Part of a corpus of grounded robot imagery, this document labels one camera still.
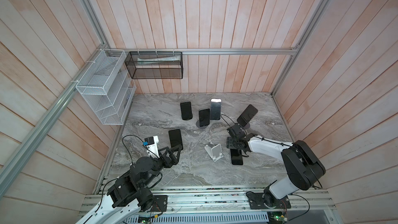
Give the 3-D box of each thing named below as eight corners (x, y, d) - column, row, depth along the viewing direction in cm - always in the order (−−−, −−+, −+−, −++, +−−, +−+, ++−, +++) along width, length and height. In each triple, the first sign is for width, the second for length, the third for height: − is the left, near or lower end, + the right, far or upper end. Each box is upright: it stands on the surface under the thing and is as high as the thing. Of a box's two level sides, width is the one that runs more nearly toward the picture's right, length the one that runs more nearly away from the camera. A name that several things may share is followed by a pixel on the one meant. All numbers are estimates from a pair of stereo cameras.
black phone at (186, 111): (182, 122, 106) (180, 108, 94) (182, 116, 109) (180, 102, 97) (192, 121, 107) (191, 107, 95) (191, 115, 110) (190, 101, 98)
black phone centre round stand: (200, 128, 102) (200, 114, 90) (198, 124, 105) (199, 109, 92) (208, 127, 103) (210, 112, 91) (207, 123, 105) (209, 108, 93)
